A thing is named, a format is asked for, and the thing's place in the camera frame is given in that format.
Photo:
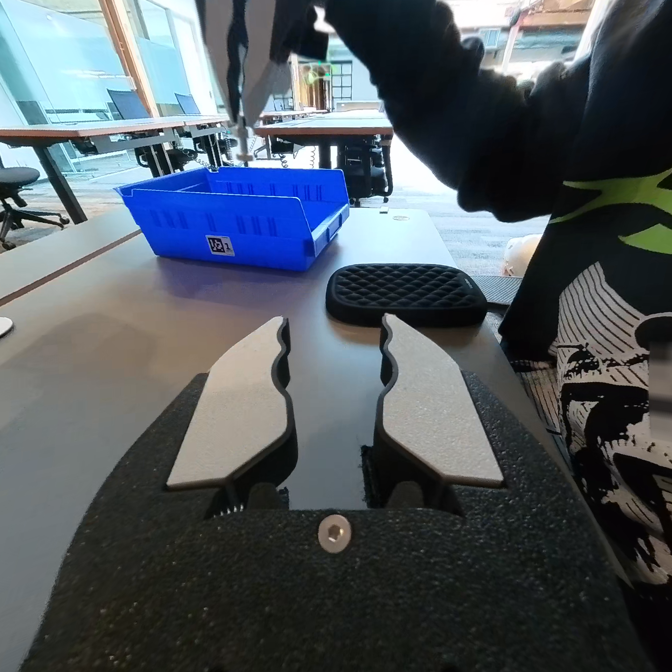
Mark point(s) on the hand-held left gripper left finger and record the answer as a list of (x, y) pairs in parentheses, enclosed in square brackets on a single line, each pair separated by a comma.
[(231, 414)]

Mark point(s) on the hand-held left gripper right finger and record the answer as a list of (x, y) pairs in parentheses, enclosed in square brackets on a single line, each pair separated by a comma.
[(435, 414)]

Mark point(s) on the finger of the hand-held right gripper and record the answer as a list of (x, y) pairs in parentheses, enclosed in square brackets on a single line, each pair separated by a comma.
[(257, 78), (218, 42)]

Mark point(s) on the silver bolt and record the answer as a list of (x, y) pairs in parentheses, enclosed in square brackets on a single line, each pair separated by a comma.
[(242, 141)]

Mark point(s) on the blue plastic bin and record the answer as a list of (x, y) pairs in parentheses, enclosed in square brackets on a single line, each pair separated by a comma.
[(236, 215)]

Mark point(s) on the person's right forearm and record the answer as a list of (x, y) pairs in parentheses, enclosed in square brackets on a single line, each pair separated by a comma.
[(420, 94)]

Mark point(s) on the blue back office chair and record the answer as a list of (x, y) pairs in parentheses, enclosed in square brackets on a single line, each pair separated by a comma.
[(187, 104), (128, 105)]

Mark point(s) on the wooden top office desk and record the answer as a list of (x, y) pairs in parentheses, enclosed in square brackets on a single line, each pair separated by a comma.
[(105, 128), (325, 126)]

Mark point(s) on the wooden pillar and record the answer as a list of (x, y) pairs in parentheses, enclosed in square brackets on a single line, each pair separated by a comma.
[(128, 52)]

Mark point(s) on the black wrist rest pad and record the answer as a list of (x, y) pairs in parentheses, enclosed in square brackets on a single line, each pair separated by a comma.
[(404, 294)]

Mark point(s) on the dark textured strip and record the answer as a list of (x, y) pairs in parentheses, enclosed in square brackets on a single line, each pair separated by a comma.
[(496, 290)]

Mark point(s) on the white rounded object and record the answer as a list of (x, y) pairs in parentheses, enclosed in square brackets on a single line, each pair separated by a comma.
[(522, 254)]

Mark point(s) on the person's torso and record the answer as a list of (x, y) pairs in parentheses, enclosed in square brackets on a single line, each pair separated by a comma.
[(593, 157)]

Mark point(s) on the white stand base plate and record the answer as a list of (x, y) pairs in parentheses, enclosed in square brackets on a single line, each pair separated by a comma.
[(5, 326)]

